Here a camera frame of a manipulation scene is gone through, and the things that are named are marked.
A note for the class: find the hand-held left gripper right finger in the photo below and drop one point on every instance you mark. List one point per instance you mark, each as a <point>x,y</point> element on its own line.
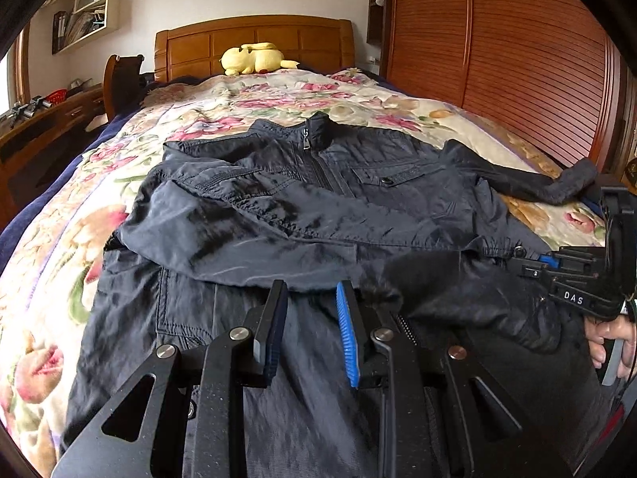
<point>348,343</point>

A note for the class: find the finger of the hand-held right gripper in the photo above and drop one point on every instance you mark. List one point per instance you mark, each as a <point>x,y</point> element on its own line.
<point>572,295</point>
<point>562,259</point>

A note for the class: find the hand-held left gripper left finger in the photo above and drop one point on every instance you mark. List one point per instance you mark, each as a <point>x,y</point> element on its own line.
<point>271,343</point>

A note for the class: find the dark grey pants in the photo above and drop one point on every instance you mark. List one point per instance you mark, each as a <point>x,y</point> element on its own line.
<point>278,408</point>

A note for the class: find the dark navy jacket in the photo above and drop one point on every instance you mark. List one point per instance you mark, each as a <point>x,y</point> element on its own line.
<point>323,209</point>

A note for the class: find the person's right hand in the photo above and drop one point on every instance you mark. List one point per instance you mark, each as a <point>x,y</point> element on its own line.
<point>614,338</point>

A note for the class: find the wooden slatted wardrobe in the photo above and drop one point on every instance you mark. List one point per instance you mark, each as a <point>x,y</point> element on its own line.
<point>507,50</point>

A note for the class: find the floral blanket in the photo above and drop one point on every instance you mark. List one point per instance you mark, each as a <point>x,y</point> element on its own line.
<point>278,104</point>

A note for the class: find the navy blue bedsheet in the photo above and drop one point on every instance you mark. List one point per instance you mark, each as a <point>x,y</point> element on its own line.
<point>45,194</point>

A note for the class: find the yellow plush toy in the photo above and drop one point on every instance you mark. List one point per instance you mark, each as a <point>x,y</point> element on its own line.
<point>251,59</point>

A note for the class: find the wooden chair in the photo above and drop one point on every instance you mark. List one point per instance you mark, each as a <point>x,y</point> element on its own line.
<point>119,79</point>

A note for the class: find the wooden bed headboard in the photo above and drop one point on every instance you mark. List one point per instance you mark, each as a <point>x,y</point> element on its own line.
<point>199,45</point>

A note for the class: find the dark wooden niche shelf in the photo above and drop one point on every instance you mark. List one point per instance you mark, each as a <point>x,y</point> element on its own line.
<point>376,5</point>

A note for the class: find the wooden desk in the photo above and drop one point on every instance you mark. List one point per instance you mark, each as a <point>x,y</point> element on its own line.
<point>35,134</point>

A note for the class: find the red basket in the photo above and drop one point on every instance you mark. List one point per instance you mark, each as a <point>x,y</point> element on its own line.
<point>55,96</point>

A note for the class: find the window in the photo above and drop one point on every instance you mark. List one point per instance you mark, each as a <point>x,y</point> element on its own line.
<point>11,84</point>

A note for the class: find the white wall shelf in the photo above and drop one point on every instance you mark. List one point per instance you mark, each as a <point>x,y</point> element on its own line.
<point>89,15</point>

